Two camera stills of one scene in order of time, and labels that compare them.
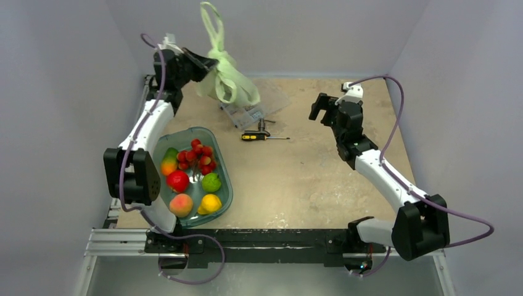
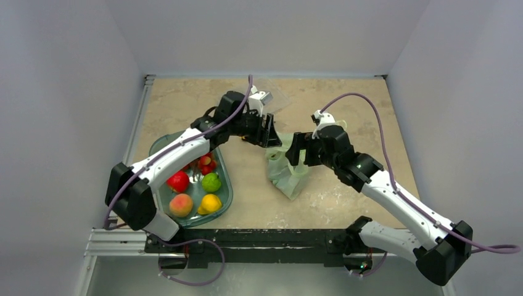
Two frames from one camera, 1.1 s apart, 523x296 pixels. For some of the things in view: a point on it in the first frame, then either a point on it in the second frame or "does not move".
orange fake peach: x=181 y=205 does not move
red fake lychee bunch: x=199 y=156 does not move
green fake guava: x=211 y=182 does not move
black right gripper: x=327 y=108 to x=301 y=148
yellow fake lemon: x=210 y=204 does not move
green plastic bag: x=226 y=81 to x=281 y=170
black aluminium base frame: x=208 y=247 does not move
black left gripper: x=203 y=65 to x=272 y=139
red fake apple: x=177 y=180 does not move
